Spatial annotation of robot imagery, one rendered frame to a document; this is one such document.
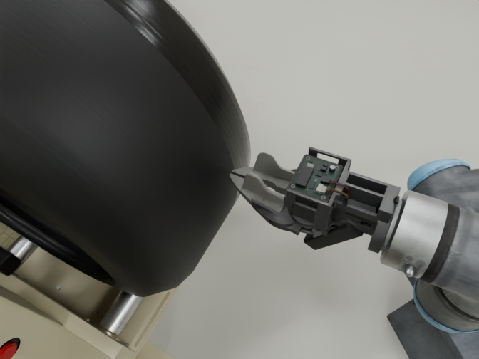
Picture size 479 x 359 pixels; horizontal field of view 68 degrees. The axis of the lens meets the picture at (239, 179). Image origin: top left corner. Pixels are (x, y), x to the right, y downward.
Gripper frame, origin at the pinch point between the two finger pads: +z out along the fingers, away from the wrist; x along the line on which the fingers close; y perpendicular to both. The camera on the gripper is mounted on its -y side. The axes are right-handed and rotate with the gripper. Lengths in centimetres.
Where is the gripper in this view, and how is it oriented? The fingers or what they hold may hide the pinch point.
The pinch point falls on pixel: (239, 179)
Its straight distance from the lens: 50.2
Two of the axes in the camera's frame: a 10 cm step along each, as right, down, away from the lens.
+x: -4.7, 7.4, -4.8
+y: -1.1, -5.9, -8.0
